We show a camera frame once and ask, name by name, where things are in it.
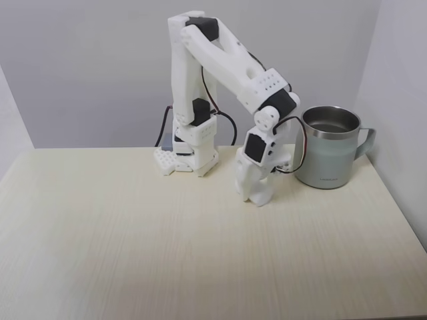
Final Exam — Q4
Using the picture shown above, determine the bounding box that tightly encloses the white gauze dressing roll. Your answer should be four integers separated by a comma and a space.
248, 178, 273, 206

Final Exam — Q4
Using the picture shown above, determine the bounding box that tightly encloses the pale green steel mug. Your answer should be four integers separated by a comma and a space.
292, 105, 378, 191

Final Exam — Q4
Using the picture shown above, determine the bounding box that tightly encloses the black power cable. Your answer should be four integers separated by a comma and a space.
213, 111, 238, 147

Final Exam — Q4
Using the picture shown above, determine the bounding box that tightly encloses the red black servo wire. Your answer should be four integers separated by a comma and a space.
272, 115, 308, 175

